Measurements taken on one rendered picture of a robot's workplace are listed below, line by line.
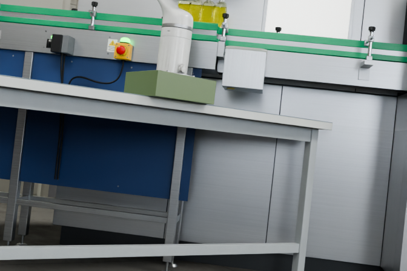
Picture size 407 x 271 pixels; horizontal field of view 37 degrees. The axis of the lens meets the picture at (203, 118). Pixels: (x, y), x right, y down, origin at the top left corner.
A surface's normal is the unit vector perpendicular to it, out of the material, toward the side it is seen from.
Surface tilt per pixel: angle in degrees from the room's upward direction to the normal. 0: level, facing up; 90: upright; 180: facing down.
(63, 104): 90
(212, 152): 90
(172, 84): 90
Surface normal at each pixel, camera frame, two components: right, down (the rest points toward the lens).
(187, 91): 0.55, 0.04
